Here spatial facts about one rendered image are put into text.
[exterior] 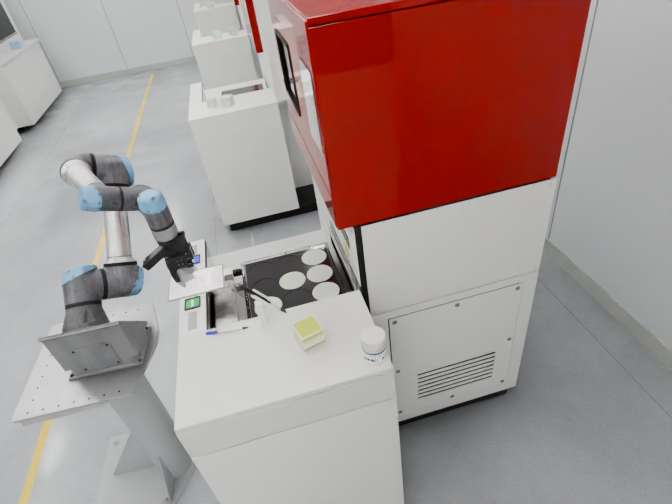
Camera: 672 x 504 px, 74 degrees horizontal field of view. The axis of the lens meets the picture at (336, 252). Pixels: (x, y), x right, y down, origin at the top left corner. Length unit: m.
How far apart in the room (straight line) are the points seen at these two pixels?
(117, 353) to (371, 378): 0.89
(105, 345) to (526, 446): 1.79
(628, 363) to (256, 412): 2.00
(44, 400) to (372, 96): 1.45
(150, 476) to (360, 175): 1.78
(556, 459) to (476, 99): 1.61
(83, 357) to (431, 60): 1.44
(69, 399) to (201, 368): 0.53
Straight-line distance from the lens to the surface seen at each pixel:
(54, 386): 1.90
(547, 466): 2.33
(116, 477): 2.59
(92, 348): 1.74
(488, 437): 2.34
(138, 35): 9.45
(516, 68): 1.39
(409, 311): 1.70
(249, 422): 1.36
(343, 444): 1.57
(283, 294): 1.68
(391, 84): 1.24
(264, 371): 1.38
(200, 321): 1.61
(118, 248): 1.84
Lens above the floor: 2.02
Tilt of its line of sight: 38 degrees down
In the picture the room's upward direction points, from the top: 9 degrees counter-clockwise
